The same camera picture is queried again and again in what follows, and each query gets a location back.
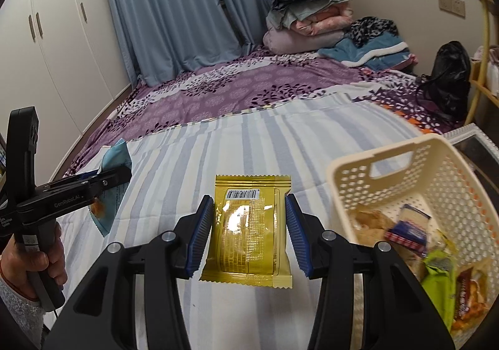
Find green snack packet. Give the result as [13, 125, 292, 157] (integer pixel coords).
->
[421, 250, 457, 331]

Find yellow wooden shelf rack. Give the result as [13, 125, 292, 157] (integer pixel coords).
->
[465, 0, 498, 126]

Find striped white blue bedsheet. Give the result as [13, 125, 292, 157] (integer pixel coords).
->
[60, 96, 419, 349]

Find large tan snack bag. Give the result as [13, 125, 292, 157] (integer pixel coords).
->
[349, 208, 395, 247]

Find cream perforated plastic basket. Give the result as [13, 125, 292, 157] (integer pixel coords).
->
[326, 134, 498, 349]

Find beige wall socket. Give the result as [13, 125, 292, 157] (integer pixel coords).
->
[438, 0, 466, 18]

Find black white patterned garment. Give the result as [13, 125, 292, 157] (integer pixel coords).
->
[344, 17, 399, 48]

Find light blue snack packet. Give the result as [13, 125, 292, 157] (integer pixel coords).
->
[89, 139, 132, 237]

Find black plastic bag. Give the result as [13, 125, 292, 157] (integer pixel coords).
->
[415, 40, 471, 122]

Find purple floral bedspread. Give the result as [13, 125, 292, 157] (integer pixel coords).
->
[64, 49, 462, 175]

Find teal white folded clothing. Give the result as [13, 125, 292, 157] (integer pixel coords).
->
[318, 32, 412, 71]

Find yellow snack packet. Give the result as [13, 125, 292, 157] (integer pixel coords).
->
[201, 175, 293, 289]

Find folded grey blankets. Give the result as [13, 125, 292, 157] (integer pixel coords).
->
[265, 0, 355, 31]

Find left hand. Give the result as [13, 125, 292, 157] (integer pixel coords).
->
[1, 223, 68, 302]

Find grey sleeve forearm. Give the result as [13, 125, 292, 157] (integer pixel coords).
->
[1, 277, 45, 349]

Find pink folded quilt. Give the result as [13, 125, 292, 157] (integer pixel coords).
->
[263, 6, 353, 55]

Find orange snack packet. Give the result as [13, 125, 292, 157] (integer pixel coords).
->
[451, 258, 492, 332]

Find navy cracker packet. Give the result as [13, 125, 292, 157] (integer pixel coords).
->
[385, 204, 431, 256]

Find white wardrobe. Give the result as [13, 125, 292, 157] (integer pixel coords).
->
[1, 0, 130, 184]

